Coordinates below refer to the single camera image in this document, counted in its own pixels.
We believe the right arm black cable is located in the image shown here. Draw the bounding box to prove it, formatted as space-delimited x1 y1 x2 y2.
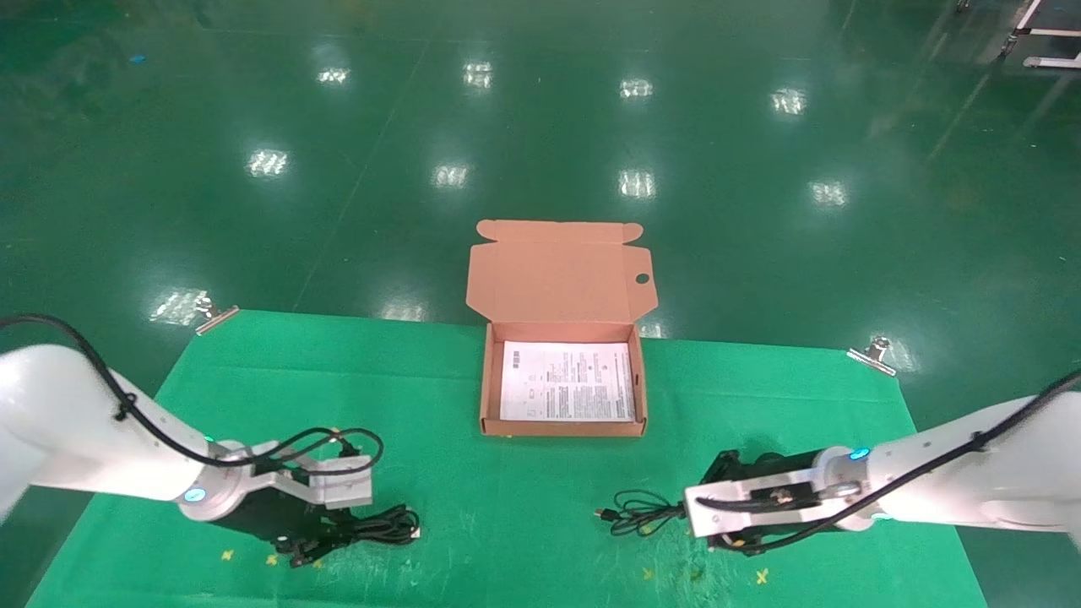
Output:
697 370 1081 556

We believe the green table cloth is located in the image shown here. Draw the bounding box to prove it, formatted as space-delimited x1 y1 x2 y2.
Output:
25 308 989 608

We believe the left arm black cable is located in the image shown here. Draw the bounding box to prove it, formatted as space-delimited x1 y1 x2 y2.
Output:
0 315 385 475

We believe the left wrist silver camera mount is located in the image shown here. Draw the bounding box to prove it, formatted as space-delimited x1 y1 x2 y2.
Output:
245 459 374 510

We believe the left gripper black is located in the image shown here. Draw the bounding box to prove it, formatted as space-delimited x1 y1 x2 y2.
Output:
215 488 340 558

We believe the brown cardboard mailer box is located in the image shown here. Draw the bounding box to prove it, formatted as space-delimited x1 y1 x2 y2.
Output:
466 220 660 438

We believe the silver metal clip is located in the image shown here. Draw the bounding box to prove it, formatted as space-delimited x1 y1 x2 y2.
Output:
847 336 898 375
194 296 240 336

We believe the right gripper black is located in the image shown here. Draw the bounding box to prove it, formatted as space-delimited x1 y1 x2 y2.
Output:
703 450 824 556

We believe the white metal frame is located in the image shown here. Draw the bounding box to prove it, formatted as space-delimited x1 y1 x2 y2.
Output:
1001 0 1081 70

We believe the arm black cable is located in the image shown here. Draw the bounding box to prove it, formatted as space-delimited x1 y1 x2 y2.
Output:
697 370 1081 556
0 315 385 475

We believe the black data cable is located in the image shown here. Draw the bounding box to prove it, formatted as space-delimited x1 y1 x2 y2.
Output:
274 504 421 568

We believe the white printed instruction sheet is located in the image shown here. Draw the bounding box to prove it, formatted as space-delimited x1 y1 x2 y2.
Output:
498 340 636 423

